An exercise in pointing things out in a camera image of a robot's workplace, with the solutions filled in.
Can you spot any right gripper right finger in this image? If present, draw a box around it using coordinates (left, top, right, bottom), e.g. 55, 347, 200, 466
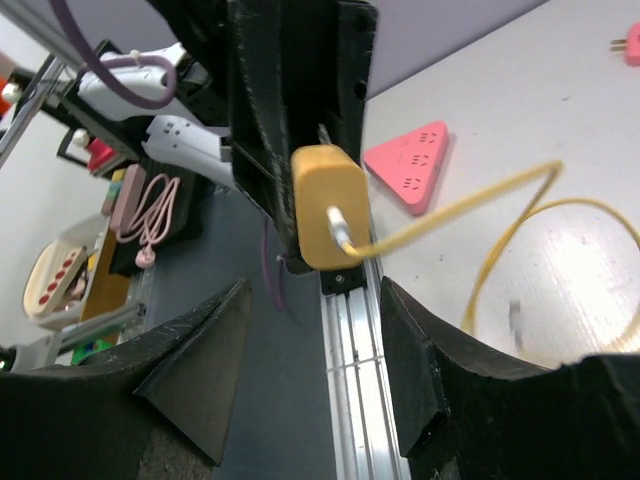
380, 279, 639, 479

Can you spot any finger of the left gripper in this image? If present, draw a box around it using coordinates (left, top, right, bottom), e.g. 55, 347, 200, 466
322, 1, 378, 163

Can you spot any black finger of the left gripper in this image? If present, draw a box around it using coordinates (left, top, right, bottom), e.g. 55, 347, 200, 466
227, 1, 300, 260

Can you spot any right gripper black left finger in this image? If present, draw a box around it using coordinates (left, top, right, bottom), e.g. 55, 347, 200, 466
1, 279, 252, 479

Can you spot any yellow plug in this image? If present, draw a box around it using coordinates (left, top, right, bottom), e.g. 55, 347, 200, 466
291, 144, 370, 271

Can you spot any pink triangular power strip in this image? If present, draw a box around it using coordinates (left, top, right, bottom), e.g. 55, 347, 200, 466
364, 121, 449, 216

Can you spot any yellow cable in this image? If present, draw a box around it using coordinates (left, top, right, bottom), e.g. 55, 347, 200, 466
326, 159, 640, 361

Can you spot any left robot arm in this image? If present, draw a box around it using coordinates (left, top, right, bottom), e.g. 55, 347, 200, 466
51, 1, 378, 273

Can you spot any cream tray with red discs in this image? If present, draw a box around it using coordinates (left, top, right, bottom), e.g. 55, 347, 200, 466
23, 214, 107, 331

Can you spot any pink square charger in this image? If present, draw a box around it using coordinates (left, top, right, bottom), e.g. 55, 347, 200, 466
609, 22, 640, 67

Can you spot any aluminium rail frame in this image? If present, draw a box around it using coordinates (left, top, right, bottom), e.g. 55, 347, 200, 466
321, 260, 411, 479

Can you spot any pink corded power strip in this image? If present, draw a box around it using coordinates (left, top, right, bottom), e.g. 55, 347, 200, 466
109, 164, 181, 269

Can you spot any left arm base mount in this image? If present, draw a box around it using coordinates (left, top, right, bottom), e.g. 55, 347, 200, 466
320, 265, 367, 296

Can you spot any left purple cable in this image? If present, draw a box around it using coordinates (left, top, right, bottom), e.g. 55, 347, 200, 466
47, 0, 178, 111

